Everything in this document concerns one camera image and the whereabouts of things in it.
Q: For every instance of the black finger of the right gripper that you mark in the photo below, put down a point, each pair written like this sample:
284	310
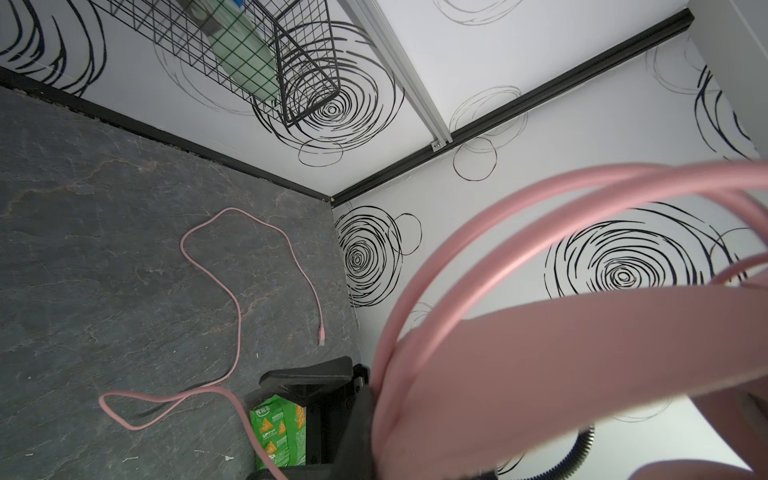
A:
306	385

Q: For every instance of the pink headphones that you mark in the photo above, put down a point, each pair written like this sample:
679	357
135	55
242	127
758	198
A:
457	395

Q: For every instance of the black wire basket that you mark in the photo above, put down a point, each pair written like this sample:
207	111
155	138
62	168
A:
280	55

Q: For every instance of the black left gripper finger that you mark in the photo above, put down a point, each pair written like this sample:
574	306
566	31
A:
354	458

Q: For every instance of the green snack bag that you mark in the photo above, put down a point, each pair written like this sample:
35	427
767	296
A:
280	428

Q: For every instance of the green item in basket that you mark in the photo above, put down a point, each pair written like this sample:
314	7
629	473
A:
235	42

